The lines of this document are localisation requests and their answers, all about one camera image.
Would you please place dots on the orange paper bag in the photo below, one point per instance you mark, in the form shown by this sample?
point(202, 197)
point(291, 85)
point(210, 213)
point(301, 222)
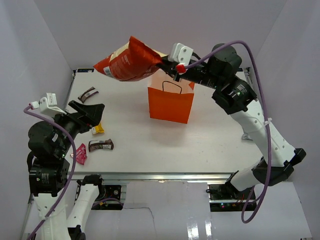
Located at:
point(170, 100)

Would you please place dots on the silver snack packet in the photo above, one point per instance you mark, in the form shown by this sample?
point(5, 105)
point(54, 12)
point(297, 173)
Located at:
point(246, 136)

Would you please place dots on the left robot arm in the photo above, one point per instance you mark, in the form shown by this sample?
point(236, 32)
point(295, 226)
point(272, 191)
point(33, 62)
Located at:
point(50, 174)

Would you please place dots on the large orange chips bag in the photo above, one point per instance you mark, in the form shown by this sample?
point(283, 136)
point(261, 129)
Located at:
point(132, 62)

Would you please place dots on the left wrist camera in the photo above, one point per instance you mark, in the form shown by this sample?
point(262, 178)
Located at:
point(48, 105)

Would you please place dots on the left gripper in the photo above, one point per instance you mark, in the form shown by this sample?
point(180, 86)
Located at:
point(94, 111)

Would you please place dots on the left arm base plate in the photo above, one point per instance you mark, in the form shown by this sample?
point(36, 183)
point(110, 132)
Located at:
point(110, 198)

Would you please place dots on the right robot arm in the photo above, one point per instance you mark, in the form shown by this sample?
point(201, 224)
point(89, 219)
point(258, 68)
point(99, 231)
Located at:
point(237, 98)

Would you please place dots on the pink candy packet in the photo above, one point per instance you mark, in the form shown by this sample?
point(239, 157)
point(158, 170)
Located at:
point(81, 154)

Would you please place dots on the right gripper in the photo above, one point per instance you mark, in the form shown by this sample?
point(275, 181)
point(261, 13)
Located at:
point(170, 69)

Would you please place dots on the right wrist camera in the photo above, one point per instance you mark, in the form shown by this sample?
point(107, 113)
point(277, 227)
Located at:
point(180, 54)

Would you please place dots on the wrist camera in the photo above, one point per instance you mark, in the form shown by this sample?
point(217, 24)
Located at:
point(48, 105)
point(180, 54)

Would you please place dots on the brown snack bar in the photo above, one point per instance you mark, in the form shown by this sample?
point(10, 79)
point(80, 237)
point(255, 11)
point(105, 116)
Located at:
point(100, 145)

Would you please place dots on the yellow snack packet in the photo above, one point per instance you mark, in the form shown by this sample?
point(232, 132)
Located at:
point(98, 129)

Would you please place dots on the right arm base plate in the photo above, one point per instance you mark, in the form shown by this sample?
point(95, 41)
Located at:
point(222, 199)

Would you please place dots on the brown bar far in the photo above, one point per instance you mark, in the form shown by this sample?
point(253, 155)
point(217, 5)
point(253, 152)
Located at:
point(87, 94)

